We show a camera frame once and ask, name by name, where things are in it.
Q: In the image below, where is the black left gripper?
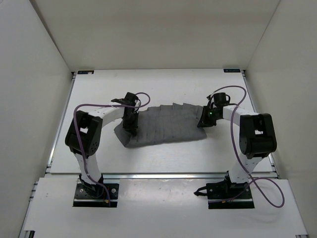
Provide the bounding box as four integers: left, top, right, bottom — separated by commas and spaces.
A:
122, 111, 139, 135

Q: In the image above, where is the grey pleated skirt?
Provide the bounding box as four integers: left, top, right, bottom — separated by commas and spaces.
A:
114, 103, 207, 148

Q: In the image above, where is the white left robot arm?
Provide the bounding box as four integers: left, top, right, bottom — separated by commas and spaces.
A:
65, 92, 142, 203

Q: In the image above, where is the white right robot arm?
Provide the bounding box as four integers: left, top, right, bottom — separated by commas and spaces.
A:
197, 93, 277, 199

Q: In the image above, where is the right blue corner label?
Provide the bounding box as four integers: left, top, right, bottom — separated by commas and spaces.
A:
223, 68, 241, 73

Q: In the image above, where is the blue corner label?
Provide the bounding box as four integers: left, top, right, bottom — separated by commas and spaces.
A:
77, 70, 94, 75
223, 68, 241, 73

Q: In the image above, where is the left blue corner label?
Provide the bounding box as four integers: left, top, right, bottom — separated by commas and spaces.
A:
77, 70, 94, 75

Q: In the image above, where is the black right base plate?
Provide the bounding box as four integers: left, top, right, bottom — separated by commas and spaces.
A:
194, 181, 255, 210

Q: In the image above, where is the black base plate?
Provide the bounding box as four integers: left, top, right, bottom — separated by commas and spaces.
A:
73, 183, 119, 208
194, 181, 255, 210

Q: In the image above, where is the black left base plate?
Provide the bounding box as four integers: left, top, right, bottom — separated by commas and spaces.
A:
73, 183, 119, 208

